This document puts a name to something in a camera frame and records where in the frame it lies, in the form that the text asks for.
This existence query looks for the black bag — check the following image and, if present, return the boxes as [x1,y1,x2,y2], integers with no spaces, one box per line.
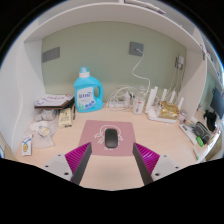
[203,109,218,133]

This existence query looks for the white and yellow packet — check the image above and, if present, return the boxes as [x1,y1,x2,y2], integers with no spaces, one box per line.
[21,132,34,157]

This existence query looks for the pink mouse pad with drawing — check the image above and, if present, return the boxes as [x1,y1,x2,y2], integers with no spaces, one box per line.
[78,119,137,157]

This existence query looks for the grey wall socket plate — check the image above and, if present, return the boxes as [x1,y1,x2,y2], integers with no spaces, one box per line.
[128,41,145,56]

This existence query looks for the white router with antennas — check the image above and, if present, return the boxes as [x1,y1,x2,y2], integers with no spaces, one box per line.
[145,85,185,125]

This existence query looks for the small white cup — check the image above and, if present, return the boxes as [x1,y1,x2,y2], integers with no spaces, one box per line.
[178,111,188,124]

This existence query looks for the white wall charger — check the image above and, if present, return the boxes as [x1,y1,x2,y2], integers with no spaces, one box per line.
[175,54,185,70]

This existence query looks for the clear plastic bags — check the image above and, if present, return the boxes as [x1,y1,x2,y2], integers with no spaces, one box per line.
[29,109,60,149]

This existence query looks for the white and green tube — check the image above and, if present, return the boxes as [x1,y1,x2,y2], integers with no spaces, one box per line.
[193,147,200,162]

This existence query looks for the blue detergent bottle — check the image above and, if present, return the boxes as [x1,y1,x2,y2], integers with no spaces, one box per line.
[73,66,105,114]

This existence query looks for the grey blank wall plate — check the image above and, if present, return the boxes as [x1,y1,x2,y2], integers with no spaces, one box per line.
[41,46,61,64]

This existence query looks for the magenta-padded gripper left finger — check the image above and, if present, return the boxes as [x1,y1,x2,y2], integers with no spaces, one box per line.
[41,142,93,186]

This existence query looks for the white power strip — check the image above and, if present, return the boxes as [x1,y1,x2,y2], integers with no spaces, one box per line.
[107,99,129,108]

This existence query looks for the white coiled cable bundle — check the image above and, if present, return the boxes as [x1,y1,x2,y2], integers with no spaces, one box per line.
[106,85,138,111]

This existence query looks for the white remote control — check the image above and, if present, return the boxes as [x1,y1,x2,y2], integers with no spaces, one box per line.
[179,122,198,146]

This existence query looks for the stack of books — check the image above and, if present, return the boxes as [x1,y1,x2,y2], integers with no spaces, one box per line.
[34,93,76,110]

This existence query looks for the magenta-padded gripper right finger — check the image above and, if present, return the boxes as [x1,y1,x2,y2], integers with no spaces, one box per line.
[132,142,183,186]

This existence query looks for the clear plastic bottle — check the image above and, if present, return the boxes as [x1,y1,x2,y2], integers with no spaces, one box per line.
[132,89,147,116]

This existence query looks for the gold foil snack bag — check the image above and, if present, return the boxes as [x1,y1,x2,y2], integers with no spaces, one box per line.
[158,101,180,121]

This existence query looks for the black monitor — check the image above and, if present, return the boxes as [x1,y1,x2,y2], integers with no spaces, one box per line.
[209,87,224,120]

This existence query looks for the grey pencil case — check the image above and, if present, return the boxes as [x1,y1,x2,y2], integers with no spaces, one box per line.
[193,121,212,144]

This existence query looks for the white wall socket cable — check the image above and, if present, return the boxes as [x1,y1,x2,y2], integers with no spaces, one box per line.
[131,49,152,92]

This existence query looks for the black computer mouse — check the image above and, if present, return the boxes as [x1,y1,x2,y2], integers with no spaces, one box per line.
[104,128,120,149]

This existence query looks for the small beige box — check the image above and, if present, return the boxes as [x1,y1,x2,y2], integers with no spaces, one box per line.
[58,107,74,128]

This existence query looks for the small green packet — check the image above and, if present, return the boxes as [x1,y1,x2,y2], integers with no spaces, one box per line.
[195,135,205,148]

